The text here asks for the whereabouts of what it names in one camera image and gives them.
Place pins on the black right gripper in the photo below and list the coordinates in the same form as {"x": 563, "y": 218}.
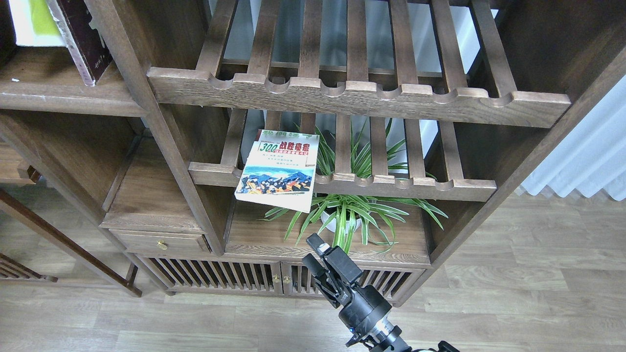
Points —
{"x": 364, "y": 309}

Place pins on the maroon hardcover book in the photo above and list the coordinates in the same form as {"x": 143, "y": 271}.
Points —
{"x": 86, "y": 46}

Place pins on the yellow green cover book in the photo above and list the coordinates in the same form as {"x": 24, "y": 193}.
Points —
{"x": 34, "y": 25}

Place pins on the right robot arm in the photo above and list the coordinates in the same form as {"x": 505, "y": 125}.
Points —
{"x": 393, "y": 343}

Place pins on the right slatted cabinet door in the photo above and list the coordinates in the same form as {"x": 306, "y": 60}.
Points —
{"x": 390, "y": 282}

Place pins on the slatted cabinet door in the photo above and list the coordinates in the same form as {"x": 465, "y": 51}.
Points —
{"x": 390, "y": 282}
{"x": 221, "y": 275}

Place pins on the white plant pot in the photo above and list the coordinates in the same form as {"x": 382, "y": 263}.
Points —
{"x": 330, "y": 217}

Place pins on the green spider plant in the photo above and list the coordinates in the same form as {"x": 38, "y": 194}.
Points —
{"x": 350, "y": 213}

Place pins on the colorful illustrated paperback book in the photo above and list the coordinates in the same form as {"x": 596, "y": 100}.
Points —
{"x": 280, "y": 170}

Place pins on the left slatted cabinet door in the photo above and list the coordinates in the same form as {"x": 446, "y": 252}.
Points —
{"x": 221, "y": 275}

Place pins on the dark wooden bookshelf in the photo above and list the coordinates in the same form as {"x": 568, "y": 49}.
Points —
{"x": 480, "y": 90}

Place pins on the wooden drawer with brass knob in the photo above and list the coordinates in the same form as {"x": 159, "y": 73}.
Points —
{"x": 138, "y": 241}

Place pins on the white pleated curtain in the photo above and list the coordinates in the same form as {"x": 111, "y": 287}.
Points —
{"x": 591, "y": 158}

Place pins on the dark wooden side furniture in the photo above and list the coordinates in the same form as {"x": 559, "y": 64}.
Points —
{"x": 46, "y": 241}

